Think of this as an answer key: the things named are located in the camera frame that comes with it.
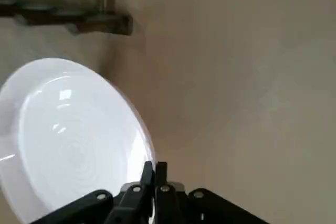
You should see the dark wooden dish rack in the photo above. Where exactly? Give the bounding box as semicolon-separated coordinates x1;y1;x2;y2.
0;0;133;37

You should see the pale round plate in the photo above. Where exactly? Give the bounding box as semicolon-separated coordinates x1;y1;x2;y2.
0;57;156;224

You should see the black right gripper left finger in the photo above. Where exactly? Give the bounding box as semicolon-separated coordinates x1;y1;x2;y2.
29;160;156;224

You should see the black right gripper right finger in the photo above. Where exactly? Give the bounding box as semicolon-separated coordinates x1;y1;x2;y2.
154;161;266;224

